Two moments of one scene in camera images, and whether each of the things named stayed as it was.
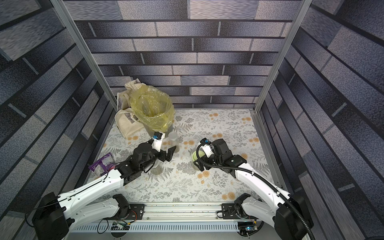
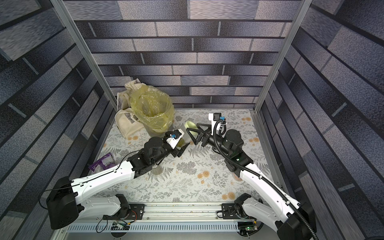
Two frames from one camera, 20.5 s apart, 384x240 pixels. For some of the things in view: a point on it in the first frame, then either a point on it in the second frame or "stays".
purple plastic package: [102, 166] stays
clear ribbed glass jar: [200, 153] -> [183, 142]
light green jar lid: [200, 153] -> [190, 124]
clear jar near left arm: [157, 168] stays
